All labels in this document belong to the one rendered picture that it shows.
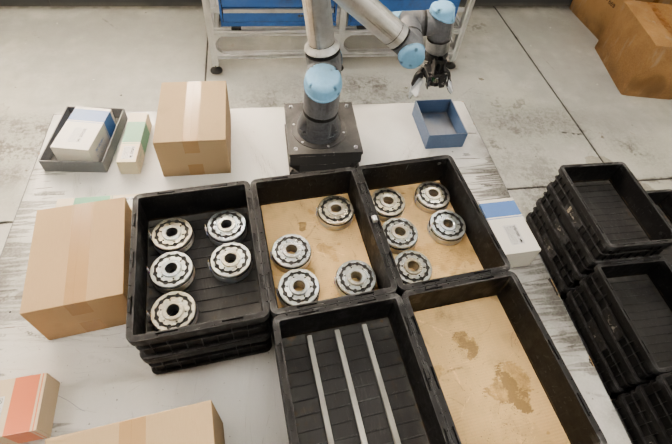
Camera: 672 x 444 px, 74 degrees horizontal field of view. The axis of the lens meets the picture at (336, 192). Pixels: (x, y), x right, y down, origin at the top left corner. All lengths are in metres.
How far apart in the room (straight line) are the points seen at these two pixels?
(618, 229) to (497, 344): 1.03
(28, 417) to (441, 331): 0.94
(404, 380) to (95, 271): 0.78
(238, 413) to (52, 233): 0.65
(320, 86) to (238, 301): 0.67
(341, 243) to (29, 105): 2.42
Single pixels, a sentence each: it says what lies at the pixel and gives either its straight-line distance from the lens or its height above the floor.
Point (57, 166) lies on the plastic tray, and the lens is 1.72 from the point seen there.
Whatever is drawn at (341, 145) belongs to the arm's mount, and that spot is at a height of 0.80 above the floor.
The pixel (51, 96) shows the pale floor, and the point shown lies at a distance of 3.28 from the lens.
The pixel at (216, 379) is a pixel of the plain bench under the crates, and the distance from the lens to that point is 1.23.
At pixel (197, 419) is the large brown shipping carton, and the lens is 1.01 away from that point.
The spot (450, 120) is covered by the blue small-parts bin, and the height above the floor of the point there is 0.71.
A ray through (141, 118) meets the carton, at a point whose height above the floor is 0.76.
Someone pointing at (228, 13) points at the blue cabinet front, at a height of 0.41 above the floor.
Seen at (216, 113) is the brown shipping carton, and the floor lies 0.86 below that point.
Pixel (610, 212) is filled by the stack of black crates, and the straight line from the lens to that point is 2.15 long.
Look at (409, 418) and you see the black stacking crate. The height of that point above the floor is 0.83.
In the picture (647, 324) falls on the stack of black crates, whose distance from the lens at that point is 2.06.
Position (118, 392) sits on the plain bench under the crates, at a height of 0.70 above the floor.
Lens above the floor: 1.87
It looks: 51 degrees down
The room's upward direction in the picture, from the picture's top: 7 degrees clockwise
